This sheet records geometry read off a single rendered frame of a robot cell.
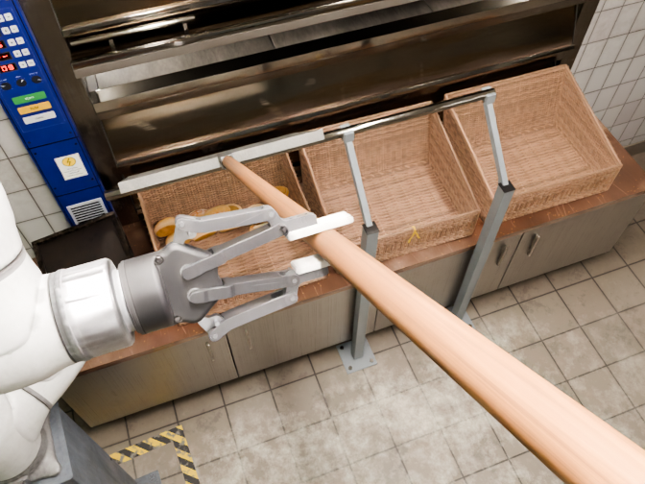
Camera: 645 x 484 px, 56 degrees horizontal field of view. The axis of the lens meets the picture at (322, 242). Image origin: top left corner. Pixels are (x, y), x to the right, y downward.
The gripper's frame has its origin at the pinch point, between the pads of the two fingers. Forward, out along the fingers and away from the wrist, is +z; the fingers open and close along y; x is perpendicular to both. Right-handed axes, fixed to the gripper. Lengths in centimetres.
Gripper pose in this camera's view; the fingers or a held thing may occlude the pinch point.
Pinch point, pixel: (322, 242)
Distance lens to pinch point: 63.4
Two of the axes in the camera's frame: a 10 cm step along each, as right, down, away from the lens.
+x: 2.6, 2.1, -9.4
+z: 9.4, -2.8, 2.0
